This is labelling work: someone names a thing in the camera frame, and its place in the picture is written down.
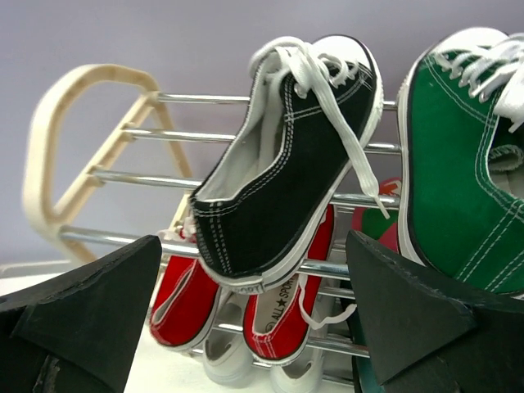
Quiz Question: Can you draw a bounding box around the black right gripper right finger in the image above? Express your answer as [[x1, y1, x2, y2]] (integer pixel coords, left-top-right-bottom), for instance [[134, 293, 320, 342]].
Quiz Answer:
[[346, 231, 523, 392]]

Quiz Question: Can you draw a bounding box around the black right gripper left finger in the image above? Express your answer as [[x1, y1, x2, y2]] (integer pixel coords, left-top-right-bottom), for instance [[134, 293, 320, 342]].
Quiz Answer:
[[1, 235, 162, 392]]

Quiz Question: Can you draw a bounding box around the red canvas sneaker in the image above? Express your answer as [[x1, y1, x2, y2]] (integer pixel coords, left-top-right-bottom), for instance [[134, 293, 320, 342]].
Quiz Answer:
[[149, 255, 221, 352], [242, 204, 357, 366]]

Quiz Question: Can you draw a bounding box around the black canvas sneaker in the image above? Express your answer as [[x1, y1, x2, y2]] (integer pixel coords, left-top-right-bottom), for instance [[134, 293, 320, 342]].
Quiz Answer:
[[189, 35, 384, 295]]

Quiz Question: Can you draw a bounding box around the white sneaker with grey mesh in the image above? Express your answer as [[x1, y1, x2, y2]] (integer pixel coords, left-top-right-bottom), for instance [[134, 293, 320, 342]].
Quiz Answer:
[[269, 346, 325, 393]]

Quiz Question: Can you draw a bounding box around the cream shoe rack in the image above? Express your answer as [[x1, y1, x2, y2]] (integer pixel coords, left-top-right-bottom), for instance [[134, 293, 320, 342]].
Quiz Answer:
[[21, 63, 404, 386]]

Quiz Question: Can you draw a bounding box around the left green canvas sneaker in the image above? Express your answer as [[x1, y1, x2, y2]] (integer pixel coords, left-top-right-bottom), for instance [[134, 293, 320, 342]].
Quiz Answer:
[[397, 27, 523, 299]]

